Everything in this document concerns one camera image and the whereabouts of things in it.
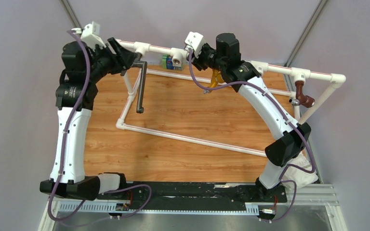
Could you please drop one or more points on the chrome faucet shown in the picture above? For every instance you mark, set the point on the chrome faucet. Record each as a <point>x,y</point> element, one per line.
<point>261,70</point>

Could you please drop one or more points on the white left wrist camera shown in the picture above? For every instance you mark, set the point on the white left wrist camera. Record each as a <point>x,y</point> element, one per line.
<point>90,35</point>

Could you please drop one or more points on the white PVC pipe frame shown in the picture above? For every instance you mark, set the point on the white PVC pipe frame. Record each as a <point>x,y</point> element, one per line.
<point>180,100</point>

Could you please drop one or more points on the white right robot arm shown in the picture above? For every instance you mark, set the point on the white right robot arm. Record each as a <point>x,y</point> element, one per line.
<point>230,70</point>

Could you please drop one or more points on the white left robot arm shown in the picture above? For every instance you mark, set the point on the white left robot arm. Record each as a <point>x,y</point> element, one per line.
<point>74,100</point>

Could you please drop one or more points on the green blue small box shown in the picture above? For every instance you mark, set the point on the green blue small box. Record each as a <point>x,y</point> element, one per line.
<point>170,63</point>

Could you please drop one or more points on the brown faucet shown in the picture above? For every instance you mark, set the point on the brown faucet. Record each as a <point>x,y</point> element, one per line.
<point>300,98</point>

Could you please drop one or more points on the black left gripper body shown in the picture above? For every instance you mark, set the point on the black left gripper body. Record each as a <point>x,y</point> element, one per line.
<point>105,62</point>

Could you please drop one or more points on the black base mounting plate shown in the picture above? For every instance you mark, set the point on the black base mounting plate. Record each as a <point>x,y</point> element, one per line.
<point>195,196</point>

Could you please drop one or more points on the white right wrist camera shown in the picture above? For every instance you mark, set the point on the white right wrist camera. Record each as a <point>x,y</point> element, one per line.
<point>194,41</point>

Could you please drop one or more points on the yellow faucet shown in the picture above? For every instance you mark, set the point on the yellow faucet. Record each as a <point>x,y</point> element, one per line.
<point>216,78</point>

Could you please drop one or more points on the white thread seal tape roll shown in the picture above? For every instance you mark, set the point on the white thread seal tape roll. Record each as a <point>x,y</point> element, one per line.
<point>301,178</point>

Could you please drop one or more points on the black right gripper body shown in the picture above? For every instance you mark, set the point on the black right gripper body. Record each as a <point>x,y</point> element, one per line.
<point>206,58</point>

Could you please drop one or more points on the dark grey long faucet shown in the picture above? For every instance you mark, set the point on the dark grey long faucet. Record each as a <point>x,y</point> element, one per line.
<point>142,86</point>

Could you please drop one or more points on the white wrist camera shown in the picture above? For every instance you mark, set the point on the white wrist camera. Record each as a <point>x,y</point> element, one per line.
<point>194,41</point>
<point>90,35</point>

